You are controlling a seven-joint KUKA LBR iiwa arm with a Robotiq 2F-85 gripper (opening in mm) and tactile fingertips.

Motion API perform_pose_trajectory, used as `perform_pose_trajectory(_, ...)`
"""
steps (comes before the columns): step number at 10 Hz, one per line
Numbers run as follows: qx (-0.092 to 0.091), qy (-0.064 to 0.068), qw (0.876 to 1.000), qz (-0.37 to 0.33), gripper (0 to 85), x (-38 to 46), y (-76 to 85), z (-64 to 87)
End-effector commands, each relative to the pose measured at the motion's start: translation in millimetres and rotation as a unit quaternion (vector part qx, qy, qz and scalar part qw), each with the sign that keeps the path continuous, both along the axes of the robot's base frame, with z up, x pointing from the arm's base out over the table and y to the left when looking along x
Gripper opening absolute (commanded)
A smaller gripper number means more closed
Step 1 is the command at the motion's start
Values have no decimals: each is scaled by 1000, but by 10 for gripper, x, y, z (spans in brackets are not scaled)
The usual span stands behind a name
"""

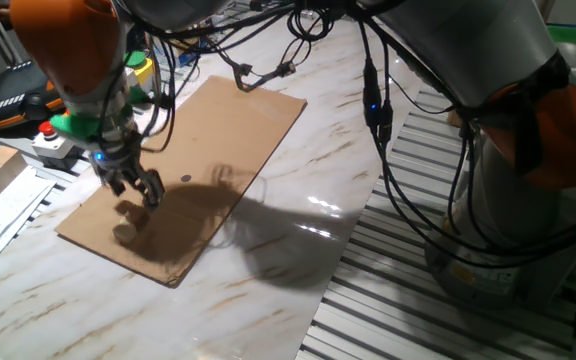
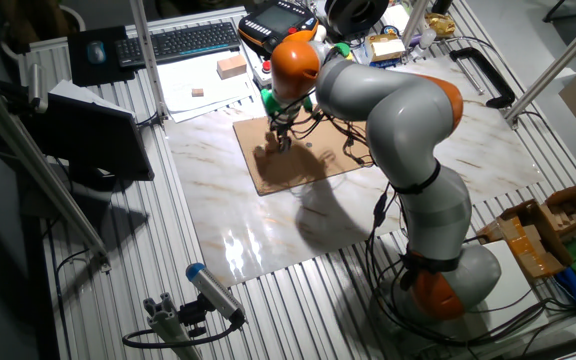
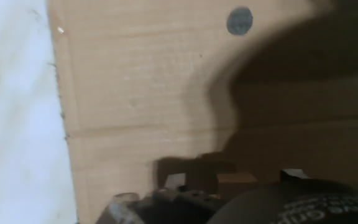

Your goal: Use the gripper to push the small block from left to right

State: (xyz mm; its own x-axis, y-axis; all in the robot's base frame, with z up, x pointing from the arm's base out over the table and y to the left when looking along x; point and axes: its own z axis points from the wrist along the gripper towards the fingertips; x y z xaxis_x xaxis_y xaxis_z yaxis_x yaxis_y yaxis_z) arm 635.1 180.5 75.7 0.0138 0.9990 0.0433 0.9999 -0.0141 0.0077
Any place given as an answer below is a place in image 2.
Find white paper sheet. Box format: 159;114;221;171
47;79;134;119

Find white marble pattern mat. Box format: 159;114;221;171
164;54;547;289

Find black camera cable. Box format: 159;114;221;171
121;319;247;350

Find printed paper stack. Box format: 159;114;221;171
156;49;257;124

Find white box red emergency button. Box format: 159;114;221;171
252;59;274;89

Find white carton box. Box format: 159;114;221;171
382;4;412;34

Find black keyboard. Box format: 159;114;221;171
114;21;242;69

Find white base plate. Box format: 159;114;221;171
467;239;550;331

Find silver camera blue cap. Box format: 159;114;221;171
185;262;247;326

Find black handle bar clamp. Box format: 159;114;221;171
440;38;518;110

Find flattened taped cardboard pieces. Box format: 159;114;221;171
477;215;567;280

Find grey computer mouse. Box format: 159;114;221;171
86;39;108;65

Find black monitor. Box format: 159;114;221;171
27;92;155;201

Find open cardboard box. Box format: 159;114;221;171
498;180;576;266

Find large wooden block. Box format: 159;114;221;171
216;53;248;80

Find slanted aluminium frame beam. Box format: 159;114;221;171
0;69;112;274

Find brown cardboard sheet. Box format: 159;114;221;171
232;110;375;196

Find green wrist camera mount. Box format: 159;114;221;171
260;88;314;117

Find black mouse pad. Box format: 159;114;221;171
66;24;137;88

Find black round spool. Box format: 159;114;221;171
325;0;391;37

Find slanted silver pole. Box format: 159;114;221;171
505;2;576;126

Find silver upright pole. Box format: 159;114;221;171
401;0;430;46

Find black orange teach pendant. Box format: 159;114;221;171
237;0;320;57

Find small tan cardboard box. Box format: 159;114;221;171
366;32;407;64

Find gold foil bag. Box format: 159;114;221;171
425;12;457;39

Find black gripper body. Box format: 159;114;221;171
270;115;295;137

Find short aluminium profile stand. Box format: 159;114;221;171
142;292;204;360

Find upright aluminium profile post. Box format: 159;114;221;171
128;0;168;123

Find small white bottle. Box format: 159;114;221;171
416;27;438;51

